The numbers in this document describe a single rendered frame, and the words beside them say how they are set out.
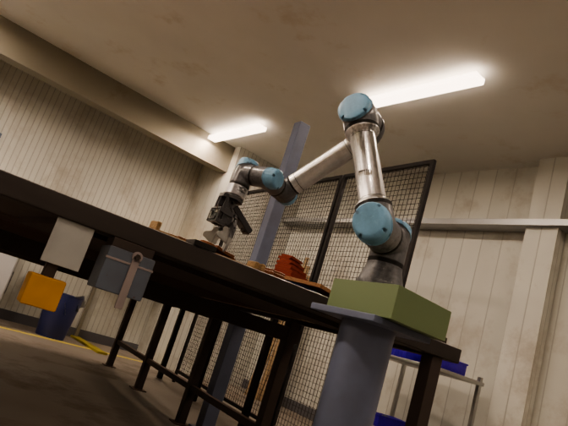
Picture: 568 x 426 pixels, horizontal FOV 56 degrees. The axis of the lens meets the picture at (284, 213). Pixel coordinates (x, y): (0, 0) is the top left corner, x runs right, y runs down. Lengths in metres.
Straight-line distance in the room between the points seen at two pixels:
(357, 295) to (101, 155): 6.34
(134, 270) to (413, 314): 0.79
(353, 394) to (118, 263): 0.76
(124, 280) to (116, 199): 6.20
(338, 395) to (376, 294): 0.31
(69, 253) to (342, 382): 0.84
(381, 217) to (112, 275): 0.77
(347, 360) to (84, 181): 6.28
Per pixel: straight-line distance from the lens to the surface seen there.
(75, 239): 1.52
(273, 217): 4.01
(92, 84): 6.95
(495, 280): 5.64
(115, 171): 7.72
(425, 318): 1.63
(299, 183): 1.94
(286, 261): 2.94
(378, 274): 1.66
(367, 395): 1.63
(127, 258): 1.53
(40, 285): 1.49
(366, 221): 1.58
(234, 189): 1.90
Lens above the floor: 0.72
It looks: 13 degrees up
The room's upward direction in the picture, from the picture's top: 18 degrees clockwise
